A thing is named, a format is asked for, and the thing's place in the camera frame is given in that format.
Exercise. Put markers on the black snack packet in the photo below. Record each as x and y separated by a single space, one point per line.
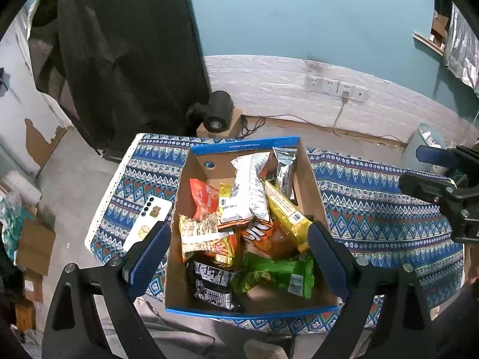
213 280

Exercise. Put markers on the red snack packet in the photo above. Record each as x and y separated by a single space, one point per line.
204 200

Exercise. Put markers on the silver foil curtain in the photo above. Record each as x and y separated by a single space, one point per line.
466 45

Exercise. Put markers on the long gold snack packet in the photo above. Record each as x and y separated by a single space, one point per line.
288 217

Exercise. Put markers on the large orange snack bag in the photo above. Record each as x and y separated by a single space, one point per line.
258 235

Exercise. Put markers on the white smartphone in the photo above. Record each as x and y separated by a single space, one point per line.
149 217

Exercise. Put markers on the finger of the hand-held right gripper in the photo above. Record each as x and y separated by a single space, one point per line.
423 183
430 155

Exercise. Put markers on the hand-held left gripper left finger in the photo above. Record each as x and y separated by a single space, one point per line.
148 258

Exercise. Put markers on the small cardboard box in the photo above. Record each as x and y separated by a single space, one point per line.
234 127

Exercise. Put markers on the wooden wall shelf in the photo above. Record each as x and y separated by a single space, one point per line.
426 41

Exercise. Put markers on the black cloth panel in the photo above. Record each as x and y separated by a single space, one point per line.
131 63

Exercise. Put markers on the silver foil snack packet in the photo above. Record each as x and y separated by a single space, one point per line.
284 172

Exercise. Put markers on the light blue waste bin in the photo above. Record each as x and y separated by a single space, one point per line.
424 134

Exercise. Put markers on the cardboard box on shelf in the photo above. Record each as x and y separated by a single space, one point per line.
439 26

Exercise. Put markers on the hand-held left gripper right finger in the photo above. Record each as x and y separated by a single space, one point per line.
329 258

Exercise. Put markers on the white wall outlet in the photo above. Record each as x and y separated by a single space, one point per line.
313 83
360 92
331 86
346 88

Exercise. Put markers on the orange white-striped peanut packet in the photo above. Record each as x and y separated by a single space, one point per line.
202 232

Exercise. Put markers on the large floor cardboard box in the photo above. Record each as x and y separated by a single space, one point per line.
35 243

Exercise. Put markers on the short gold snack packet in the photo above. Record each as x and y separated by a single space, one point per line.
224 192

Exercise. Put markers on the blue patterned tablecloth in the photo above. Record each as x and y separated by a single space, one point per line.
374 224

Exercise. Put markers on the white and orange snack bag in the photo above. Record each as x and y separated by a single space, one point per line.
245 187

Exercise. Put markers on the person's right forearm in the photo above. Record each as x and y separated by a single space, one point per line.
474 269

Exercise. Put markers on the green snack bag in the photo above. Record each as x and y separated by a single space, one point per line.
277 273

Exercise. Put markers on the teal patterned cloth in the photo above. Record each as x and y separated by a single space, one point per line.
11 217

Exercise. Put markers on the black cylindrical device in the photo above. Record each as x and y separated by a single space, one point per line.
219 110

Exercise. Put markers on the blue-edged cardboard box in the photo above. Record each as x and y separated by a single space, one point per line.
310 202

